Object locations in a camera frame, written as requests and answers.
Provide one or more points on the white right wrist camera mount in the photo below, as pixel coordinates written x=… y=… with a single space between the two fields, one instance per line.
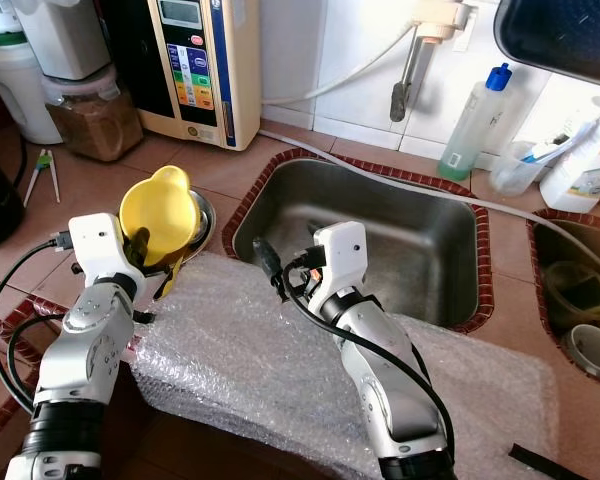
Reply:
x=343 y=255

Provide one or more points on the white detergent bottle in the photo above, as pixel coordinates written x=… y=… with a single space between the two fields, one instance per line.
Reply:
x=585 y=170

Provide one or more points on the yellow plastic cup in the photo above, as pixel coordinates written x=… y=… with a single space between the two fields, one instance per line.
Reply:
x=162 y=213

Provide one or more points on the green translucent bowl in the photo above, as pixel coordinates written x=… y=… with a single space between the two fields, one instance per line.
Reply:
x=580 y=290

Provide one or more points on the white plastic filter housing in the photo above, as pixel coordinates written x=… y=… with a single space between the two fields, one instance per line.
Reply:
x=65 y=40

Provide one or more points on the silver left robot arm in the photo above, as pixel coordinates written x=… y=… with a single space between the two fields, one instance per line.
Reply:
x=85 y=350

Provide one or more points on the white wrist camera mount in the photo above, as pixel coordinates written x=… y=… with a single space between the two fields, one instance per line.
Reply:
x=100 y=252
x=343 y=255

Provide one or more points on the steel sink basin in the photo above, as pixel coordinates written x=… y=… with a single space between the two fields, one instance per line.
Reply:
x=420 y=250
x=560 y=240

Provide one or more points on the cream water ionizer machine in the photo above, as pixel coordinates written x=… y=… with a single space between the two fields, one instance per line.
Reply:
x=200 y=80

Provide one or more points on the clear plastic cup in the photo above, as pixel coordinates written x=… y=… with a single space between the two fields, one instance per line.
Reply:
x=515 y=175

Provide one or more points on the white and green tongs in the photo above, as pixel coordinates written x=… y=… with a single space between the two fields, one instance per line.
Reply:
x=43 y=170

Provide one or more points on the blue and white toothbrush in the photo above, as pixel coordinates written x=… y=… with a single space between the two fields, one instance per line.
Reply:
x=555 y=148

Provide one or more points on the clear bubble wrap sheet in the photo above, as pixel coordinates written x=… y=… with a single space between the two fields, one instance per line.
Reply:
x=240 y=370

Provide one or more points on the clear bottle with blue cap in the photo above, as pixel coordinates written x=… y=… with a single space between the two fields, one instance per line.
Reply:
x=475 y=125

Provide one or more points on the small white cup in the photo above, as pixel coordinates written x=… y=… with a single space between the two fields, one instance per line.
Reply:
x=595 y=350

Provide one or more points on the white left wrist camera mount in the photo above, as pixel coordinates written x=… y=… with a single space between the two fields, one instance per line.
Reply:
x=100 y=252

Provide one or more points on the jar of brown granules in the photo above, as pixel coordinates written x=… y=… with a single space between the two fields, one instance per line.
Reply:
x=95 y=125

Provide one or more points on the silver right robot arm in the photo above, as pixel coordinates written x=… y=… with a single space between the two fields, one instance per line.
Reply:
x=390 y=400

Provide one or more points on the black pan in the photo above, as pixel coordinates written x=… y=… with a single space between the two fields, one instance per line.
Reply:
x=560 y=35

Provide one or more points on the black kettle jug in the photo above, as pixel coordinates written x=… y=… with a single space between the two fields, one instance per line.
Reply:
x=0 y=205

